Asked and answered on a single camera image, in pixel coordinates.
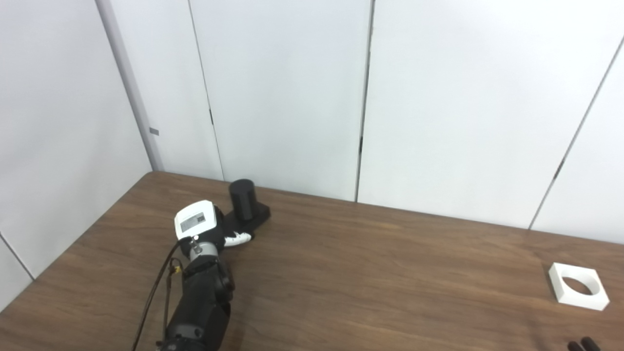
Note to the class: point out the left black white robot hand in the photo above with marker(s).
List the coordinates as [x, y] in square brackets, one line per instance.
[197, 222]

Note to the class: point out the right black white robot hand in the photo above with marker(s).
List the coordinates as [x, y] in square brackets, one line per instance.
[585, 345]

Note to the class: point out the white square piece with hole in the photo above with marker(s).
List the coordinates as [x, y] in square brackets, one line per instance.
[575, 300]

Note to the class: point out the black peg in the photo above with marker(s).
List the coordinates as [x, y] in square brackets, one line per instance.
[243, 200]

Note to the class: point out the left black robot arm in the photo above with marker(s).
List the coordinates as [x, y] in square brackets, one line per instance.
[202, 302]

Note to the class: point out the grey wall post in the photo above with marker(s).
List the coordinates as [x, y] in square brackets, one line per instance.
[129, 83]

